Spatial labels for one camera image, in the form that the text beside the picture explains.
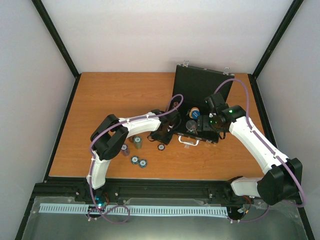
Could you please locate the purple chip stack lower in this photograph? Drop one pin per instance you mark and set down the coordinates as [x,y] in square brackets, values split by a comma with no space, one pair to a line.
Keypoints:
[125,150]

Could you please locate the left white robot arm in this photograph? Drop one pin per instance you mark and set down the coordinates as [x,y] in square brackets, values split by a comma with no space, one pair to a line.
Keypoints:
[108,139]

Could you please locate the light blue cable duct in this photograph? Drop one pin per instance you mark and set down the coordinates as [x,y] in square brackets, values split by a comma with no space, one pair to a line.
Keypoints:
[136,210]

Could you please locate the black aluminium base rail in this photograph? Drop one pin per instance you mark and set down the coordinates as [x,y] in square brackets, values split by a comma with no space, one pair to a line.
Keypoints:
[120,190]

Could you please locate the black frame post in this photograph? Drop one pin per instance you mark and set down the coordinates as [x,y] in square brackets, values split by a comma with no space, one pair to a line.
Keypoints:
[50,26]
[279,33]

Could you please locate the blue short stack left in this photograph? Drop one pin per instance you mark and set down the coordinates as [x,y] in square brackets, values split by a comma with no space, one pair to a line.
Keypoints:
[135,160]

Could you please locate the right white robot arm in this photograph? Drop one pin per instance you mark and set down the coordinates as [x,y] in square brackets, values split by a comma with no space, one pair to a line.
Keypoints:
[281,175]

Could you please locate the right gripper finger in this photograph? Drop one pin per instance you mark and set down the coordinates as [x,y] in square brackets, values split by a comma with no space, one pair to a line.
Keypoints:
[200,119]
[199,128]

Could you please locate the black poker set case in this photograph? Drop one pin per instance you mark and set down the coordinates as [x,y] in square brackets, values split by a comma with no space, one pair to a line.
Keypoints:
[196,84]

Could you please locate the green tall chip stack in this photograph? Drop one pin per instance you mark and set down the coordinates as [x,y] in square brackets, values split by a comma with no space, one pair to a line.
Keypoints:
[137,140]

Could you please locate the clear round dealer button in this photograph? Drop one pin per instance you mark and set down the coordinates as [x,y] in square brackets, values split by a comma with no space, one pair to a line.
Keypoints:
[191,124]

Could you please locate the right black frame post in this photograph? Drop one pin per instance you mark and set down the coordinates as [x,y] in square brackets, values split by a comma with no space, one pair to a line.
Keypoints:
[279,33]

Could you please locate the brown short stack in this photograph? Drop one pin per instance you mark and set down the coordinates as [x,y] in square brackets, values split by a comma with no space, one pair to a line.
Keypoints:
[175,104]

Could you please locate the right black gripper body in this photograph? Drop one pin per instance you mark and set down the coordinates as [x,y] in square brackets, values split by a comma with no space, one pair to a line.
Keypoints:
[213,125]

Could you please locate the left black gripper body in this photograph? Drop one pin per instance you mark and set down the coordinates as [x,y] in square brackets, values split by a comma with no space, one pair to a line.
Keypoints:
[161,136]

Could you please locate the blue short stack right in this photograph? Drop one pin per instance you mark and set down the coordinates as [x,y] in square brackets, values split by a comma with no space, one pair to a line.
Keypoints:
[142,163]

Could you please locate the blue round blind button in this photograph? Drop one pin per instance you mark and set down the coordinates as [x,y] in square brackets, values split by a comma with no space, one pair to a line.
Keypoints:
[195,114]

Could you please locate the blue short stack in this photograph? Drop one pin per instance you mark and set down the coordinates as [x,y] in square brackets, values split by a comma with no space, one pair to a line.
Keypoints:
[135,160]
[142,163]

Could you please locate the left black frame post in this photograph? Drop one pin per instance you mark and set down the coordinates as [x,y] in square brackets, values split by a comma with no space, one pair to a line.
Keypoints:
[50,26]

